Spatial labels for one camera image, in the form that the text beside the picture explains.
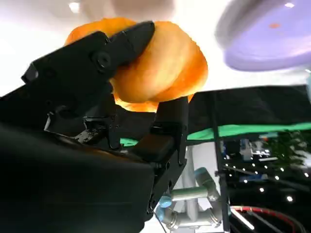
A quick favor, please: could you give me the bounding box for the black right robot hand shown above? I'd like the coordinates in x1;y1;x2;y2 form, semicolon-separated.
0;21;190;233

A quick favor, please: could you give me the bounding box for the orange and white bread roll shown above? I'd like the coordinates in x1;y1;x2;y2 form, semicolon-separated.
64;17;209;113

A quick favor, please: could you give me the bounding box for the black metal pole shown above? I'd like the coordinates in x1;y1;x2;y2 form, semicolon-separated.
209;92;231;233

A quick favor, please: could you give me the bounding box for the green cloth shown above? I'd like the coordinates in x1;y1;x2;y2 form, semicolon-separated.
120;122;311;147

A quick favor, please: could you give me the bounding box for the black backdrop cloth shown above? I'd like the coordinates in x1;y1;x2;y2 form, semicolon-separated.
187;84;311;137

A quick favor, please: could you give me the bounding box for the green plant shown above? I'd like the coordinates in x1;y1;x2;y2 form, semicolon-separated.
266;129;311;168

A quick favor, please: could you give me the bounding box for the lilac plate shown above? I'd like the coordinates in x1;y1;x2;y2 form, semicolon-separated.
214;0;311;72

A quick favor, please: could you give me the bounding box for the pale green mug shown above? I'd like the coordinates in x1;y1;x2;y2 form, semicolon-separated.
305;70;311;98

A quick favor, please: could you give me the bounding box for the red cable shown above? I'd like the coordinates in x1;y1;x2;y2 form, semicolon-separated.
230;205;300;227

